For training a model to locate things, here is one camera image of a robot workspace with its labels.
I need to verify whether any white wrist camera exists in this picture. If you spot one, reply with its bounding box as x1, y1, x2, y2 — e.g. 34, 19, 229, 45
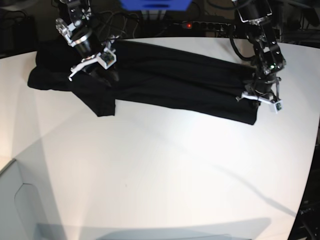
269, 100, 283, 114
98, 50, 117, 70

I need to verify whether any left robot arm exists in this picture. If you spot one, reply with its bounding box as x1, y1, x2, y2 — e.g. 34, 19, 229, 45
232, 0, 286, 111

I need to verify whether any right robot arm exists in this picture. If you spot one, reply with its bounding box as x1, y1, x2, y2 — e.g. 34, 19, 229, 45
55, 0, 120, 85

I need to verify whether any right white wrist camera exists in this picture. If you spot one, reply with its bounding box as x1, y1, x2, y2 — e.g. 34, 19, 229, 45
98, 50, 117, 70

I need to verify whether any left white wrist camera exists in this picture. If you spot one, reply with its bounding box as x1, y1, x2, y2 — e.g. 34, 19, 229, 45
269, 100, 283, 114

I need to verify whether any black power strip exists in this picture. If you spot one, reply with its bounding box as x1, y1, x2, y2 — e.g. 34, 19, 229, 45
175, 21, 231, 32

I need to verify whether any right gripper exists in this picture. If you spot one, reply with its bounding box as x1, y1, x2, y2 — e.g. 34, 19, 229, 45
68, 34, 120, 87

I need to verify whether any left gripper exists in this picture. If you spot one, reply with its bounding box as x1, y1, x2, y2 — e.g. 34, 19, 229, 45
236, 76, 282, 105

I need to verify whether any blue plastic box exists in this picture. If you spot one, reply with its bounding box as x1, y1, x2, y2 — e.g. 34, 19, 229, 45
120, 0, 192, 11

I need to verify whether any black T-shirt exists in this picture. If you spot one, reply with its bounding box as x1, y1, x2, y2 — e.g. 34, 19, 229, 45
27, 39, 259, 125

